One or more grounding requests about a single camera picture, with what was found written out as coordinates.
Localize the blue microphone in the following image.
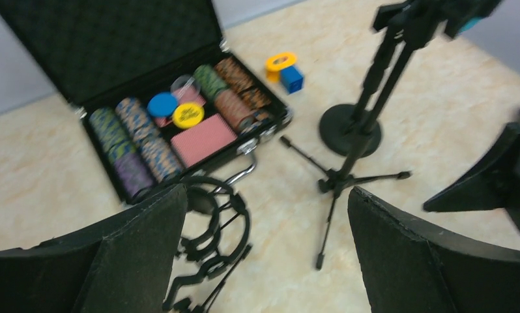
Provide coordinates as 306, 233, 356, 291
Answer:
458, 17, 482, 34

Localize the black shock mount tripod stand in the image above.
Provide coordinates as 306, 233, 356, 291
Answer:
162, 176, 252, 312

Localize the black round base stand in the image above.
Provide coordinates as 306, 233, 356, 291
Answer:
319, 25, 401, 156

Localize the black poker chip case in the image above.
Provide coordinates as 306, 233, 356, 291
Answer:
0, 1, 293, 205

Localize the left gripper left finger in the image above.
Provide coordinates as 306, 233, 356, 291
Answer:
0, 185, 188, 312

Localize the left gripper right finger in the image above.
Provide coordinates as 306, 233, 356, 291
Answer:
347, 187, 520, 312

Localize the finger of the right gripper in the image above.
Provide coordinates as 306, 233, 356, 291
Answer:
423, 122, 520, 213

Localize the black tripod stand with clip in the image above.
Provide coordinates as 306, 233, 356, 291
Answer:
279, 0, 502, 271

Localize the yellow and blue toy block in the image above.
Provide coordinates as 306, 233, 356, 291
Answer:
265, 52, 304, 94

